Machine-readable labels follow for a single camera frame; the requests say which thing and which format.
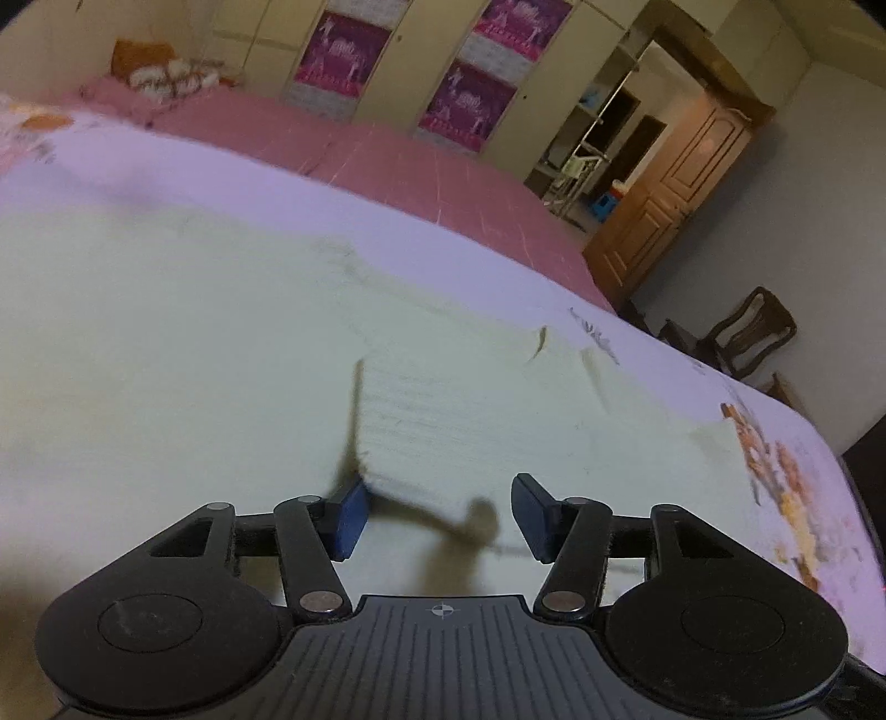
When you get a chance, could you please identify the cream knitted sweater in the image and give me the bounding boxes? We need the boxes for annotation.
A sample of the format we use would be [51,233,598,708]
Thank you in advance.
[2,205,760,718]

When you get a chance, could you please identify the dark wooden chair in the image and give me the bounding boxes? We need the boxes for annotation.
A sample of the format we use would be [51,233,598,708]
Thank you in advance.
[617,286,797,381]

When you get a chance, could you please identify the brown wooden door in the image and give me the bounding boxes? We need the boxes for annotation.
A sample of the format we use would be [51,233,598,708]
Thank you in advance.
[581,92,771,293]

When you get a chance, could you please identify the blue plastic stool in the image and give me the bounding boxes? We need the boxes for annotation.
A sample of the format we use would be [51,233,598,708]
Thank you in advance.
[591,180,626,222]

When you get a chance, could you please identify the floral lilac bed sheet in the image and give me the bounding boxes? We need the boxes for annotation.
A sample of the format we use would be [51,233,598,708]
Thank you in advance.
[2,112,884,667]

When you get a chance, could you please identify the pink checked bed cover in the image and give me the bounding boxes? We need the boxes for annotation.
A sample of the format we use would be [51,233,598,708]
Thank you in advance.
[66,76,611,311]

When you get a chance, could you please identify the orange patterned pillow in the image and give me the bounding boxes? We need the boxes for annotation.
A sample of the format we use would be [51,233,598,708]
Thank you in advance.
[110,39,176,81]

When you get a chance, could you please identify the lower left purple poster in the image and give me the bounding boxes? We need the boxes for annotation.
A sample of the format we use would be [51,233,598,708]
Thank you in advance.
[295,12,390,97]

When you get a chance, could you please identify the purple poster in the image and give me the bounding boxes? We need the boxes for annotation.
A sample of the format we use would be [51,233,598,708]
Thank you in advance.
[473,0,574,61]
[295,12,390,97]
[418,60,515,153]

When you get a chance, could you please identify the lower right purple poster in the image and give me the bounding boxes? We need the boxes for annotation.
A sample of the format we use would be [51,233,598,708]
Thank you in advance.
[418,60,515,153]

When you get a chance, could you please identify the cream wardrobe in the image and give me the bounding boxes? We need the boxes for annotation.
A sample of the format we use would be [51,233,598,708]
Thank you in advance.
[203,2,644,178]

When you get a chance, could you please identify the upper right purple poster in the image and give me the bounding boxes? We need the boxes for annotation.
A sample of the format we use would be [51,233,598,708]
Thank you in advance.
[473,0,574,61]

